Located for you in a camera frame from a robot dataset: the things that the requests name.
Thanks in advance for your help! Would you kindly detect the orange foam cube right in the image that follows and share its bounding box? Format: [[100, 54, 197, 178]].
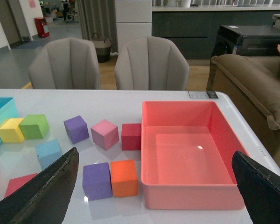
[[111, 160, 139, 197]]

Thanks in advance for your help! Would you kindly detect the salmon plastic bin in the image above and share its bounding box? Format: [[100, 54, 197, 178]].
[[141, 101, 246, 210]]

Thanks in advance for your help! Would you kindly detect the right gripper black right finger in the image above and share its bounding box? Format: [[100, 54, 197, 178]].
[[232, 151, 280, 224]]

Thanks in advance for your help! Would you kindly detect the purple foam cube near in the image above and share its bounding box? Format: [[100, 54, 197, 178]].
[[82, 162, 113, 201]]

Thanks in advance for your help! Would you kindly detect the woven basket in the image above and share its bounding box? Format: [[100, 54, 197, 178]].
[[91, 33, 112, 63]]

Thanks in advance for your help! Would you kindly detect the white pillar cabinet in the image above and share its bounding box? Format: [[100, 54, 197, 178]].
[[115, 0, 152, 50]]

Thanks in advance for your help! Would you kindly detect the grey chair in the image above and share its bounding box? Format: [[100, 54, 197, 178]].
[[114, 36, 190, 91], [28, 37, 101, 90]]

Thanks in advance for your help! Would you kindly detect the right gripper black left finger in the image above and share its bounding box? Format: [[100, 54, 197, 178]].
[[0, 147, 79, 224]]

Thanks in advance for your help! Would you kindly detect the grey chair left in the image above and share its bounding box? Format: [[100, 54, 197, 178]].
[[28, 37, 101, 90]]

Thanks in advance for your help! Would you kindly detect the purple foam cube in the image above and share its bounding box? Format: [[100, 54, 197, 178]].
[[63, 115, 89, 144], [82, 162, 113, 201]]

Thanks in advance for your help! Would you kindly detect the dark red foam cube far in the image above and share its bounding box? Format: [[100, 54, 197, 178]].
[[121, 123, 141, 151]]

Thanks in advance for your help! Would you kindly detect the dark grey counter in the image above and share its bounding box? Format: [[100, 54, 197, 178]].
[[152, 5, 280, 60]]

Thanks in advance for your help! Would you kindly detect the brown sofa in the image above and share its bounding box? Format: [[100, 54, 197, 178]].
[[207, 54, 280, 167]]

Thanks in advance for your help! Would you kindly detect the green foam cube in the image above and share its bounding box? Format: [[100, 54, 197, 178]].
[[20, 114, 49, 140]]

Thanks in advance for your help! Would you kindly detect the table label sticker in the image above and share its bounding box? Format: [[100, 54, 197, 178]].
[[188, 91, 218, 99]]

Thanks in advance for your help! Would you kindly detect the yellow foam cube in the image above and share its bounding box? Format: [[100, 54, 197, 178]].
[[0, 118, 25, 143]]

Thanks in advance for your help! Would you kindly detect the pink foam cube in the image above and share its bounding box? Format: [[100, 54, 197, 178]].
[[91, 119, 119, 150]]

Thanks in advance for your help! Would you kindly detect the grey chair right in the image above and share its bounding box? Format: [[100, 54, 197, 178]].
[[114, 36, 190, 91]]

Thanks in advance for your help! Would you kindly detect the dark appliance cabinet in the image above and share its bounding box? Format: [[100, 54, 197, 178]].
[[211, 25, 280, 56]]

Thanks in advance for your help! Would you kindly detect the purple foam cube far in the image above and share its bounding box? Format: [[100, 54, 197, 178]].
[[63, 115, 89, 144]]

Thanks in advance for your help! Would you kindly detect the red box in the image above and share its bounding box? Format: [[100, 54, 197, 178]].
[[34, 17, 49, 38]]

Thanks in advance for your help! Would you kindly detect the light blue foam cube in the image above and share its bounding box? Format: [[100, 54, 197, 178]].
[[35, 139, 63, 170]]

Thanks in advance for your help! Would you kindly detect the red foam cube centre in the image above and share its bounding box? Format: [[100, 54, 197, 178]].
[[4, 173, 37, 198]]

